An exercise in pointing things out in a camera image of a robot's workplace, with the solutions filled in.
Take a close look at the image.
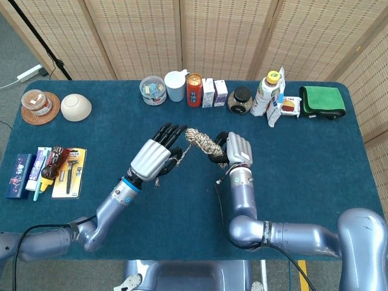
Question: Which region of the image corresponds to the round woven coaster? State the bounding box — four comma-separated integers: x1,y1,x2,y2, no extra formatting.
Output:
21,92,61,125

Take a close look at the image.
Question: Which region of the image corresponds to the clear jar of coloured clips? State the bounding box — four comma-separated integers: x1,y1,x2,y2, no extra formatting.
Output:
139,75,167,106

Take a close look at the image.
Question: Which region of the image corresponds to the glass jar with black lid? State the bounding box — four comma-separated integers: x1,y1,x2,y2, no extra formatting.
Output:
227,86,253,116

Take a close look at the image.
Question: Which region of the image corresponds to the blue-grey robot torso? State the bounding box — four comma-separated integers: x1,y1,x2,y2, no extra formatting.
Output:
113,259,264,291

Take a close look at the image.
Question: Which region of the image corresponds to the dark blue printed box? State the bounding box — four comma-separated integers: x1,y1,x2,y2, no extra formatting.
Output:
5,153,37,199

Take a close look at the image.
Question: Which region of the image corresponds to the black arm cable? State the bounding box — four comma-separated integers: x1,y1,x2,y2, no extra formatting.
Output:
12,215,98,291
213,178,318,291

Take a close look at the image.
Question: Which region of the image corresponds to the blue table cloth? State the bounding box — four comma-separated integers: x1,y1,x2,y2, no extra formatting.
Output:
0,79,384,261

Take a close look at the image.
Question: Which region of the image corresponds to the orange soda can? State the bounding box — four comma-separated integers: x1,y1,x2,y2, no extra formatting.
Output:
186,73,204,108

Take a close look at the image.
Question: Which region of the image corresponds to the purple milk carton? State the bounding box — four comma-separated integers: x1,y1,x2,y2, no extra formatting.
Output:
213,79,229,107

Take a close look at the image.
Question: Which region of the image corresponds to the white-label bottle with yellow cap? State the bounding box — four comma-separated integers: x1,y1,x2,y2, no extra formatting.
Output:
250,70,281,118

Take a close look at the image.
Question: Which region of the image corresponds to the yellow package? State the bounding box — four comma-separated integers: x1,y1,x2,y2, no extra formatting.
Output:
51,147,87,199

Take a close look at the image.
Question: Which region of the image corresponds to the white snack bag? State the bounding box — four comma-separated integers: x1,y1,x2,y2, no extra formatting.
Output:
266,66,287,128

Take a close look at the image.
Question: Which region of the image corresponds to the toothpaste tube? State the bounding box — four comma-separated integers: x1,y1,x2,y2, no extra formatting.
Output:
25,147,52,192

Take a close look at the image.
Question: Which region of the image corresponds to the cream upturned bowl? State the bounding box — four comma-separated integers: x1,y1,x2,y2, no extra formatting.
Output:
60,93,93,122

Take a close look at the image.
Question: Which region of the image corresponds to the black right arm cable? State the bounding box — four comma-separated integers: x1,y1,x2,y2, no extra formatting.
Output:
213,178,318,291

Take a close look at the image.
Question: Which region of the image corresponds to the light blue plastic cup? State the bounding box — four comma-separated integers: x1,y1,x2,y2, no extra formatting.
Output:
164,69,190,102

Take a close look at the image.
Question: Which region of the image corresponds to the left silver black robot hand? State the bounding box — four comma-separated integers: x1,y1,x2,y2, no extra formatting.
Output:
126,122,188,182

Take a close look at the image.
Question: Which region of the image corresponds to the small white snack packet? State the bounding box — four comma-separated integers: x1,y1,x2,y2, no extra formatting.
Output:
280,96,303,119

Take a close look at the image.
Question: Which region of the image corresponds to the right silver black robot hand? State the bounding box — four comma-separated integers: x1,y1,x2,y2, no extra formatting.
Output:
208,131,253,168

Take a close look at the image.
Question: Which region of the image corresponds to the beige speckled braided rope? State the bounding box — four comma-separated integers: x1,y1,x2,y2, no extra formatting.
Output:
153,127,230,188

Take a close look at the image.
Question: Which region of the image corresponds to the folded green cloth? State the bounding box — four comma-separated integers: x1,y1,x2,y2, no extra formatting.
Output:
299,85,347,120

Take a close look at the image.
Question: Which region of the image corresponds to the teal toothbrush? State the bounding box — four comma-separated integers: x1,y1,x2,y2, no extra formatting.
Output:
32,147,52,202

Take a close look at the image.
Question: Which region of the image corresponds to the clear tub with red label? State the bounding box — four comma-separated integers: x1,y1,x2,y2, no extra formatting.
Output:
21,89,53,116

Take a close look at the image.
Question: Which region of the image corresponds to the white blue milk carton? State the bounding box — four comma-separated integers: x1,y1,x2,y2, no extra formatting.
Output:
201,78,215,109

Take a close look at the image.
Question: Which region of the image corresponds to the black tripod stand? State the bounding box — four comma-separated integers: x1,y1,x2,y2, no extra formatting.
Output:
7,0,73,81

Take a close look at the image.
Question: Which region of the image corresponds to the white power strip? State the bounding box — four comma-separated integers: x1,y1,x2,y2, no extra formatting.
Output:
16,64,43,82

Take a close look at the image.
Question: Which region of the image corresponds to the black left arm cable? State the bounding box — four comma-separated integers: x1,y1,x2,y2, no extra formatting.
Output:
12,215,98,291

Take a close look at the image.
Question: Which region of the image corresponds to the bamboo folding screen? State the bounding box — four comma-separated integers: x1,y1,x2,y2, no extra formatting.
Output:
0,0,388,207

